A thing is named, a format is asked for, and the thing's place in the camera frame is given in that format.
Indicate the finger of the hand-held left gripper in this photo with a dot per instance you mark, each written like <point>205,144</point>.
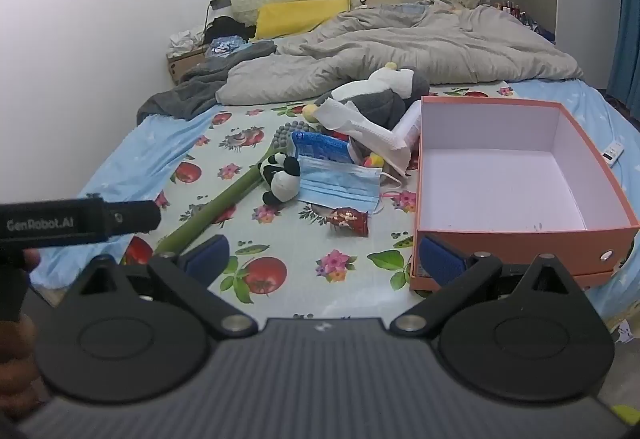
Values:
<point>132,217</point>

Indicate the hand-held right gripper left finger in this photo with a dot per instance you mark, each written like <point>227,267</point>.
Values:
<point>207,256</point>

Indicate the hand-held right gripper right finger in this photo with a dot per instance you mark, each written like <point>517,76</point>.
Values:
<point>440,261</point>

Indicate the red snack packet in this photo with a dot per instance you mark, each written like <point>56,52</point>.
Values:
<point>347,219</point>

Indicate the small panda plush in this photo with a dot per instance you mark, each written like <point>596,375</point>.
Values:
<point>282,181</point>

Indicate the pink cardboard box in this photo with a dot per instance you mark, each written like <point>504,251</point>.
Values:
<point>500,169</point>

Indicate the blue face mask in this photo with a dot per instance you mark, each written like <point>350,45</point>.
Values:
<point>335,184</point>

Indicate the person's left hand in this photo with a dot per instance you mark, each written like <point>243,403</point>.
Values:
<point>15,369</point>

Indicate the green massage stick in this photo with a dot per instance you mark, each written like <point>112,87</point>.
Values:
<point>225,196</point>

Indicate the dark grey blanket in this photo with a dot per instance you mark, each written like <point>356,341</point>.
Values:
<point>185,94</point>

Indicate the white spray can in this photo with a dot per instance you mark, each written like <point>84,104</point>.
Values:
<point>410,124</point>

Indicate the white paper towel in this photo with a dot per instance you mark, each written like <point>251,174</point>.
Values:
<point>370,131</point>

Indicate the blue wet wipes packet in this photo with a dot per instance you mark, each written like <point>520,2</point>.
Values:
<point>320,146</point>

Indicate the brown cardboard box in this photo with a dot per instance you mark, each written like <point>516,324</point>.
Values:
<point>185,66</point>

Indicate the red plastic item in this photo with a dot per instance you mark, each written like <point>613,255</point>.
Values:
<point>340,135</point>

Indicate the grey white penguin plush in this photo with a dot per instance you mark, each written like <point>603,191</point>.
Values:
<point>375,104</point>

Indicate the white crumpled cloth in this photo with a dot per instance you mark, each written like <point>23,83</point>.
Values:
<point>185,41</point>

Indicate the blue patterned cloth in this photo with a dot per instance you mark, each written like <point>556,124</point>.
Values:
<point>225,47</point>

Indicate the white remote control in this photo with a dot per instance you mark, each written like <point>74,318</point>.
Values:
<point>613,152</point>

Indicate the black clothing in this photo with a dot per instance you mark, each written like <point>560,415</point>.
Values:
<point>225,26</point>

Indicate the grey duvet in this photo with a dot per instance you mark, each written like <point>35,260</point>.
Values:
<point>425,44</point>

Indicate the black power adapter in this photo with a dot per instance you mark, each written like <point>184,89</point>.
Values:
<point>221,2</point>

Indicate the yellow pillow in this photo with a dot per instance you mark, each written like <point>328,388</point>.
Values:
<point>295,16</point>

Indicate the row of cosmetic bottles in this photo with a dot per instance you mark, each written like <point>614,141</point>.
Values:
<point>515,11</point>

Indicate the blue curtain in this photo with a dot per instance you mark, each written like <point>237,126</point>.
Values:
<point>627,44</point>

